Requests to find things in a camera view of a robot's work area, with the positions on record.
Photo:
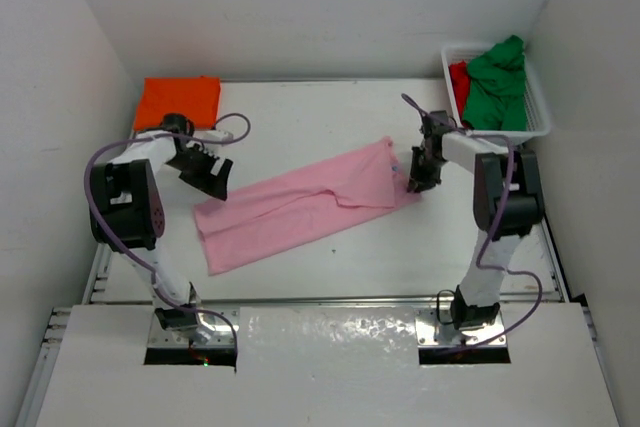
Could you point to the white front cover board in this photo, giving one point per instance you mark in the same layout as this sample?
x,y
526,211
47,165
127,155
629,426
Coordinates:
x,y
302,366

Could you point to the green t shirt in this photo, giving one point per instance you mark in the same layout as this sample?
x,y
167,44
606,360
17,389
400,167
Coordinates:
x,y
498,84

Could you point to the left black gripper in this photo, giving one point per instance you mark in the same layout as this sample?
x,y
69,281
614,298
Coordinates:
x,y
213,185

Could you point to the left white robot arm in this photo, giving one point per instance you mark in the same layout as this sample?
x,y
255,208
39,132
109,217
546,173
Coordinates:
x,y
126,214

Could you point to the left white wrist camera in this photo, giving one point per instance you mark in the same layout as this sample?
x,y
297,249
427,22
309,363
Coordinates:
x,y
216,136

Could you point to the white plastic laundry basket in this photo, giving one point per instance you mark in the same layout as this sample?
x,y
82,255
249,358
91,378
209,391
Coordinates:
x,y
538,118

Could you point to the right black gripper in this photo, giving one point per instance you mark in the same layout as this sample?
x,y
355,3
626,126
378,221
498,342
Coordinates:
x,y
419,179

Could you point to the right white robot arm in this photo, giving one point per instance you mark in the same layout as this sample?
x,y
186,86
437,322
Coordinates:
x,y
507,203

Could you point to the orange t shirt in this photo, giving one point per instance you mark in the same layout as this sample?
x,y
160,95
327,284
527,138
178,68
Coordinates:
x,y
197,98

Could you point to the metal base plate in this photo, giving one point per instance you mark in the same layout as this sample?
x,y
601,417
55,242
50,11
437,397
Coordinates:
x,y
432,333
213,327

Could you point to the pink t shirt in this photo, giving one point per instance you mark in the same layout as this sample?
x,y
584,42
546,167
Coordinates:
x,y
302,206

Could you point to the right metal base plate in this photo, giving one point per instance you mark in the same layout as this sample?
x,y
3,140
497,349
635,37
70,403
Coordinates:
x,y
432,333

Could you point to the red t shirt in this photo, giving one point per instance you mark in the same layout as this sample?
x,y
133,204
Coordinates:
x,y
461,84

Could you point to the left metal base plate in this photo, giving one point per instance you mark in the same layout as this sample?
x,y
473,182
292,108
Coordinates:
x,y
213,327

